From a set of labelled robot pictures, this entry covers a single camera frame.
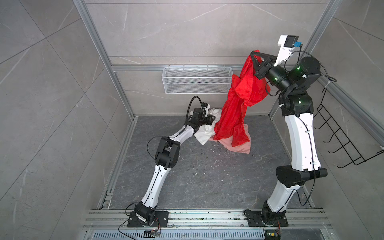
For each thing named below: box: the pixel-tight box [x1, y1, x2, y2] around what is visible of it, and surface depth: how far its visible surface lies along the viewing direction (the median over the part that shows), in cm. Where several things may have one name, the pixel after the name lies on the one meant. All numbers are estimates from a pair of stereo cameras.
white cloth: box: [194, 108, 222, 146], surface depth 105 cm
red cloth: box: [213, 49, 271, 147], surface depth 65 cm
